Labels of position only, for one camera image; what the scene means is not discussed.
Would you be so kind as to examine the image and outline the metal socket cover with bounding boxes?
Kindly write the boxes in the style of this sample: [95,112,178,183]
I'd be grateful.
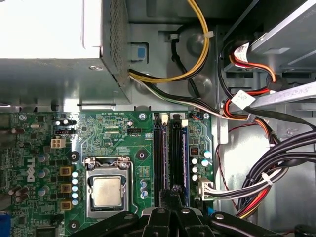
[83,157,131,219]

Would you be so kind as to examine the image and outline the white cable label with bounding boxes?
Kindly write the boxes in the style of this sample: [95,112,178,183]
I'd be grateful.
[232,90,255,109]
[234,43,250,62]

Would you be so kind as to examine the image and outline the black RAM slot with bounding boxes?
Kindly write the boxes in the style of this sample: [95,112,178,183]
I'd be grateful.
[171,116,183,191]
[153,113,164,208]

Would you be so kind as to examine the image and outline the metal locking lever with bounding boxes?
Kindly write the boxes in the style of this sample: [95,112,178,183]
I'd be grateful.
[121,160,139,213]

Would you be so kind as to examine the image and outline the green motherboard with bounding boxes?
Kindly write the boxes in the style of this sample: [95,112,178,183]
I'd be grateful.
[0,111,214,237]

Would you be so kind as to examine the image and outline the grey power supply unit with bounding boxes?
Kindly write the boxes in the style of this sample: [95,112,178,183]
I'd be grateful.
[0,0,133,106]

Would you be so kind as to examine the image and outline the blue plastic clip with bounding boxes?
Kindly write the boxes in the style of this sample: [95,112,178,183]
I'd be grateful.
[130,43,149,61]

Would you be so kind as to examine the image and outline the red orange power wires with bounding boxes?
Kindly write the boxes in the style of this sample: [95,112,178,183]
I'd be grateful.
[219,43,284,149]

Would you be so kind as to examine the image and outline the white board power connector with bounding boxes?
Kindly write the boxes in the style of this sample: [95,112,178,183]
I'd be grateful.
[197,177,214,201]

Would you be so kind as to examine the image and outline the black cable bundle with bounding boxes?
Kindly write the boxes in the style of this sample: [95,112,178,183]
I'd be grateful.
[234,130,316,220]

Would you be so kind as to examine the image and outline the orange red wire bundle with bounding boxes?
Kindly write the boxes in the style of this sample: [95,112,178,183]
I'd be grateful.
[236,187,271,220]

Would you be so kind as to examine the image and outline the black PC case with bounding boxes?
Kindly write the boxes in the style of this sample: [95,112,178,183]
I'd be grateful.
[0,0,316,237]

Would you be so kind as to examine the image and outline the silver CPU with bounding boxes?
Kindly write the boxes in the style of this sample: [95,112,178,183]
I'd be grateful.
[93,176,123,207]

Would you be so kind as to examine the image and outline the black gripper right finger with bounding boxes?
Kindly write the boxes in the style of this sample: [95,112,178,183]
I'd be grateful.
[172,185,280,237]

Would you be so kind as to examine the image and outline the yellow power wires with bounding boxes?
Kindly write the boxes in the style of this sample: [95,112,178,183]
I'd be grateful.
[128,0,211,83]

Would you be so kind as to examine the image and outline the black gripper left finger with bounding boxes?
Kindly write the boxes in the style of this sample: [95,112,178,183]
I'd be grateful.
[70,189,174,237]

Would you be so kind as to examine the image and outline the white four-pin power socket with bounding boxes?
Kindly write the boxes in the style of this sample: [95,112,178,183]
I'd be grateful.
[50,137,67,149]

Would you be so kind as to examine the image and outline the blue VGA port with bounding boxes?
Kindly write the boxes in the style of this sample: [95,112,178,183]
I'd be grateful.
[0,211,12,237]

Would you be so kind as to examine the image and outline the white black wire bundle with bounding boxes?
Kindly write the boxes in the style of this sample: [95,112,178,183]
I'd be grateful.
[128,74,250,121]

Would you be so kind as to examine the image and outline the metal drive cage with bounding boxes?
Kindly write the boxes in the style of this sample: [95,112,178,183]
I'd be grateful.
[222,0,316,110]

